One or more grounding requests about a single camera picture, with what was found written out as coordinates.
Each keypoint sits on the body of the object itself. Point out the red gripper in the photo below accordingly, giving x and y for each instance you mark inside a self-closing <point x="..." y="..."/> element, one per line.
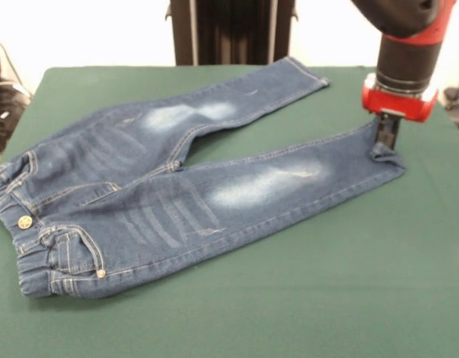
<point x="397" y="102"/>

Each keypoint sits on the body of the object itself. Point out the blue denim jeans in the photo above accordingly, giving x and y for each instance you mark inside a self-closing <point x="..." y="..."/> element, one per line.
<point x="177" y="209"/>

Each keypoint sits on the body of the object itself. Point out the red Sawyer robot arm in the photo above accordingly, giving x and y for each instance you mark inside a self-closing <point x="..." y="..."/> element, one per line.
<point x="408" y="44"/>

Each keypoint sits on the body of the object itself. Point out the black floor device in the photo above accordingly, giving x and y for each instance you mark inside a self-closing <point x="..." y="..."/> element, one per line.
<point x="455" y="100"/>

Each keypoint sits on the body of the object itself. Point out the dark green table cloth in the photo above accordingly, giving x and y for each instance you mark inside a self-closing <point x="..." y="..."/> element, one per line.
<point x="326" y="279"/>

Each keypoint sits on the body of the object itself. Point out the black equipment pile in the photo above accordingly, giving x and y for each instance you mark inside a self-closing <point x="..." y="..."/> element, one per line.
<point x="6" y="112"/>

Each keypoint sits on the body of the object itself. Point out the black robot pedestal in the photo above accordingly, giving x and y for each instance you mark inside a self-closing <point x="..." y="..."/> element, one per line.
<point x="233" y="33"/>

